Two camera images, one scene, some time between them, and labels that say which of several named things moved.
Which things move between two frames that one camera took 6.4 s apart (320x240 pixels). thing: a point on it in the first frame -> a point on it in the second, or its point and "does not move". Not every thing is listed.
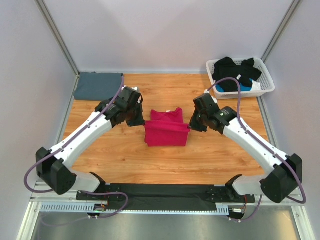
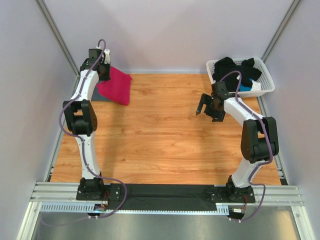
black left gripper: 140,121 -> 107,77
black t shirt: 225,67 does not move
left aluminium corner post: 57,36 does not move
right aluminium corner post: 291,11 does not move
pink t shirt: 166,128 -> 118,88
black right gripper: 193,124 -> 218,117
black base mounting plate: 164,196 does not move
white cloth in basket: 256,85 does not move
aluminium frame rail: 42,193 does not move
